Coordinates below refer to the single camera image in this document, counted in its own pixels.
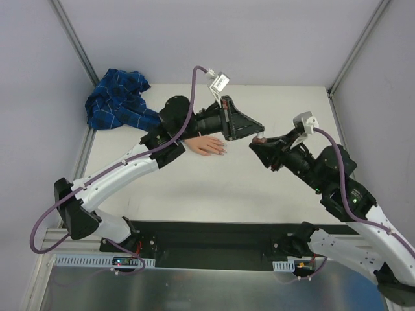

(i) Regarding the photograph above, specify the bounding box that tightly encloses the aluminium frame post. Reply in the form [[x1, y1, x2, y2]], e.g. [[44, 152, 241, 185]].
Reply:
[[49, 0, 99, 86], [327, 0, 392, 98]]

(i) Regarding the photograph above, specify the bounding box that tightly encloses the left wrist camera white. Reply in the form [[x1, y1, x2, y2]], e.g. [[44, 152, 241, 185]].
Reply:
[[205, 69, 230, 103]]

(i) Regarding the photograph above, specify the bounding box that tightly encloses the blue plaid cloth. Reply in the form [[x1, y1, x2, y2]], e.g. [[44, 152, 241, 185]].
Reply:
[[85, 69, 160, 132]]

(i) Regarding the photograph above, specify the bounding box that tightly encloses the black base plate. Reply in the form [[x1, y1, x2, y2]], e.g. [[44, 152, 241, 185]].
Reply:
[[61, 218, 344, 270]]

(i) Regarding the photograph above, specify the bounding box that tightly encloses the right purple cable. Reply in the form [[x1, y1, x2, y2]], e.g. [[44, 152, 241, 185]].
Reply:
[[313, 127, 415, 260]]

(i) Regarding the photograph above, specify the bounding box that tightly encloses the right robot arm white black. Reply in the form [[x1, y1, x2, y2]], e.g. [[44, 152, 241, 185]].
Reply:
[[249, 130, 414, 307]]

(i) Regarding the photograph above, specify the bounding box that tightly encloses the right aluminium frame post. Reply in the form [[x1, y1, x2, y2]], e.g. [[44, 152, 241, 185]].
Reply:
[[327, 0, 392, 98]]

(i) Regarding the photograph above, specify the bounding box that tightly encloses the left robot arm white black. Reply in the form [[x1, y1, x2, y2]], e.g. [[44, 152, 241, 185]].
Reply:
[[54, 95, 265, 252]]

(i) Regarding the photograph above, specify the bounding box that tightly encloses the mannequin hand with nails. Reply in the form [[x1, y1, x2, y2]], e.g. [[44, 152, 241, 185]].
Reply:
[[184, 136, 226, 156]]

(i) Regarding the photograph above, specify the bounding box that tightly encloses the left aluminium frame post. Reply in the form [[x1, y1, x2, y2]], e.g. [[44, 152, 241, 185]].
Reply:
[[49, 0, 99, 86]]

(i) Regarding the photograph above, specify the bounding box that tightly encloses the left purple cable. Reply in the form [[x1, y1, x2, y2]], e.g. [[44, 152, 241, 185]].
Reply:
[[29, 65, 215, 255]]

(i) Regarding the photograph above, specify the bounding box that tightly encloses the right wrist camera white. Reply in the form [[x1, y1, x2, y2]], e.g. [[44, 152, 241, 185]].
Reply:
[[291, 111, 320, 148]]

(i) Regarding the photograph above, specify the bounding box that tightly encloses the purple cable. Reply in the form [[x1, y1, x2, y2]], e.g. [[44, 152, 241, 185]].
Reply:
[[29, 65, 215, 255], [313, 127, 415, 260]]

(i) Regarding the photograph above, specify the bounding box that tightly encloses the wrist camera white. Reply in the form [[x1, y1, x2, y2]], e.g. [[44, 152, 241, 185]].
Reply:
[[291, 111, 320, 148], [205, 69, 230, 103]]

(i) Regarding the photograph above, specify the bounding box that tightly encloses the right white cable duct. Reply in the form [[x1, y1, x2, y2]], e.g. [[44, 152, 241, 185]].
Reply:
[[272, 260, 296, 273]]

